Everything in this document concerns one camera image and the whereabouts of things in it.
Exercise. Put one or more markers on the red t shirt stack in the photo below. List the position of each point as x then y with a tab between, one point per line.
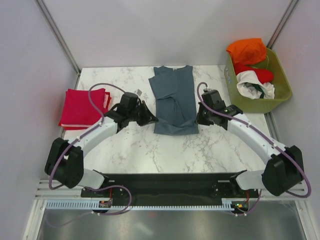
82	108

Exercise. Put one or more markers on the white slotted cable duct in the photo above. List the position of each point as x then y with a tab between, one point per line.
103	204

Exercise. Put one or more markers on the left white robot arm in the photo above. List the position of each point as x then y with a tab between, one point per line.
65	162

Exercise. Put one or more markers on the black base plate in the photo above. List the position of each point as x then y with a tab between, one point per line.
126	196

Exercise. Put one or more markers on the green plastic basket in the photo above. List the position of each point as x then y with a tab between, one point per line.
281	85

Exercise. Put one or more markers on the blue grey t shirt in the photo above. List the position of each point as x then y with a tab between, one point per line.
174	92

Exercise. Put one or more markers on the white green crumpled t shirt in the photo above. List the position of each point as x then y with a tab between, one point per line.
249	86

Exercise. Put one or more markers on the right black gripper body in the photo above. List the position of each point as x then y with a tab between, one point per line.
204	115

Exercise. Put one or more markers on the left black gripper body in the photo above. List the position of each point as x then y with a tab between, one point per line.
140	114

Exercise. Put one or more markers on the aluminium rail profile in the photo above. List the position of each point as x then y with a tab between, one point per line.
160	188

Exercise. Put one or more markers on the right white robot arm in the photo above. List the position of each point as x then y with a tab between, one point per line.
283	165

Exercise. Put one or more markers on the left aluminium frame post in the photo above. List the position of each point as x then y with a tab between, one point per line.
58	35

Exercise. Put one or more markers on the right aluminium frame post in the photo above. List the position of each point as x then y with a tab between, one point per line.
282	23

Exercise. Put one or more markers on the orange t shirt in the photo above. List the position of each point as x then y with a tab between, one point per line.
247	51

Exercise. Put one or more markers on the red t shirt in basket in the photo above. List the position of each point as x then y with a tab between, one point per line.
263	75

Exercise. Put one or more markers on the aluminium frame post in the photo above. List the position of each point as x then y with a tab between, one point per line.
282	23
58	35

